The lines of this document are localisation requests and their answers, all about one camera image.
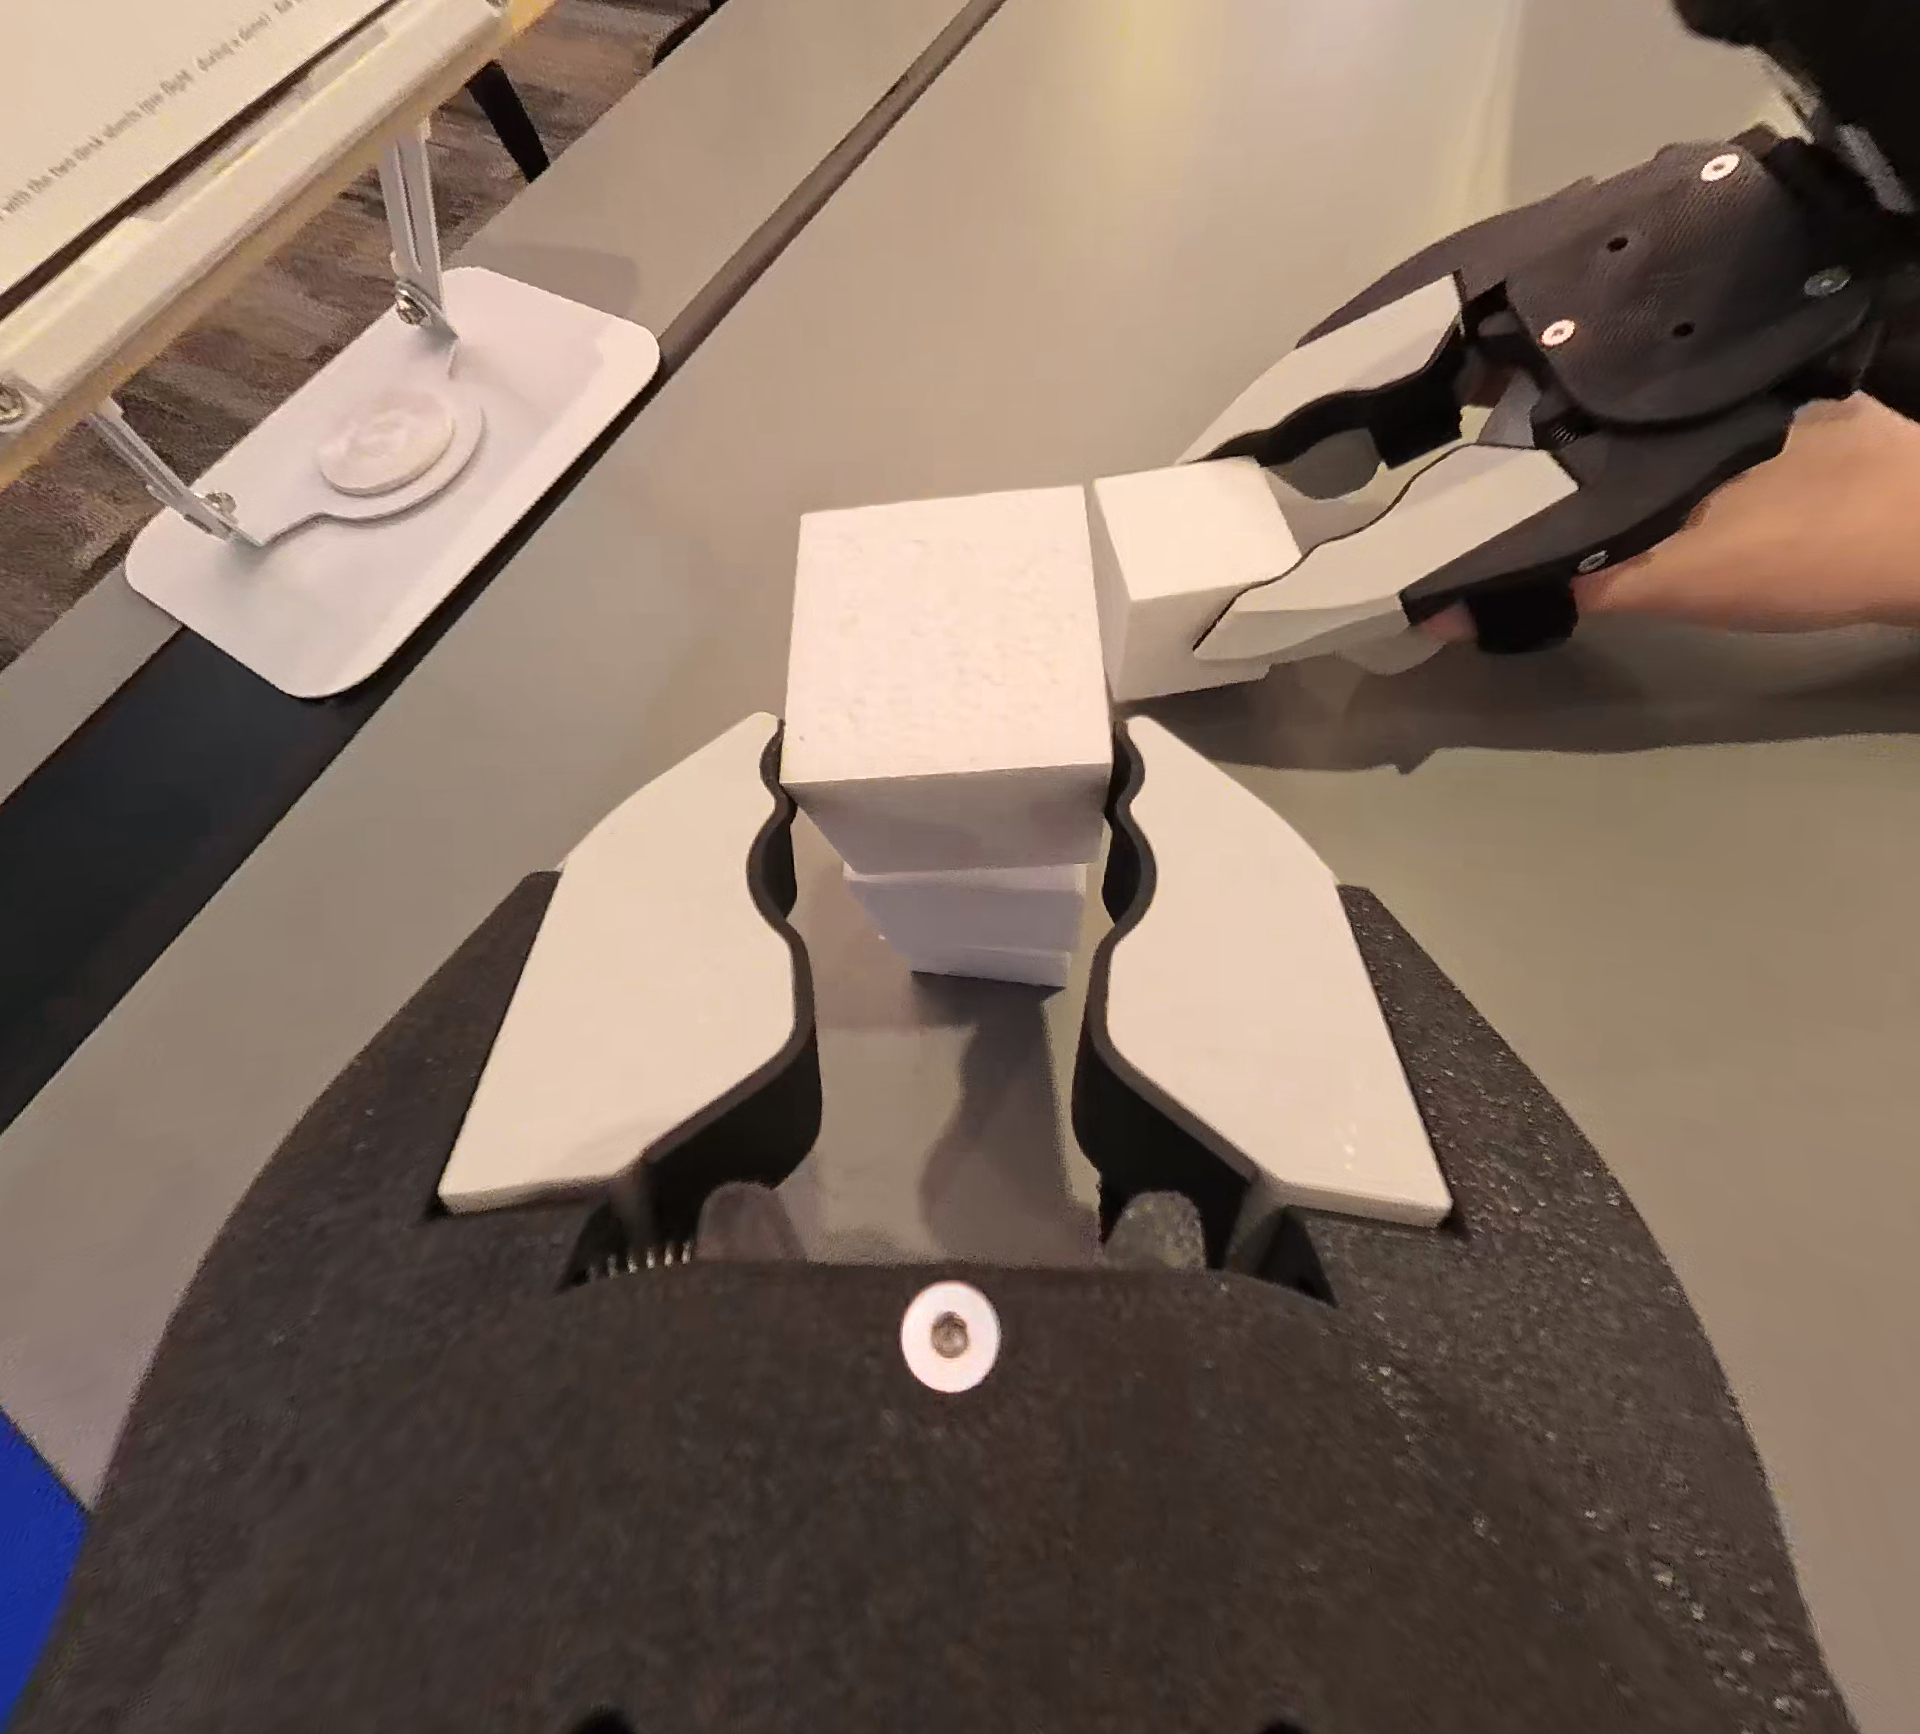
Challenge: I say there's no printed instruction sheet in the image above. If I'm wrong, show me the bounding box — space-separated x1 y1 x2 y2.
0 0 544 325

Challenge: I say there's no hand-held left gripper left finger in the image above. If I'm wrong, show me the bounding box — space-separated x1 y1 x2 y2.
436 711 826 1260

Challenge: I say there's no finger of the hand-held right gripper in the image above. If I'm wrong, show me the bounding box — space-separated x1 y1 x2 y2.
1175 271 1473 471
1193 444 1581 677

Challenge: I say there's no blue plastic bin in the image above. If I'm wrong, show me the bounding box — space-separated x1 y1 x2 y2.
0 1410 84 1705

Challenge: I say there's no person's right hand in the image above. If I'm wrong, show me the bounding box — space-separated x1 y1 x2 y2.
1414 399 1920 649

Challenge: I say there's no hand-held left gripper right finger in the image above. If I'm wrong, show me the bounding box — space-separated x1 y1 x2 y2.
1074 711 1457 1268

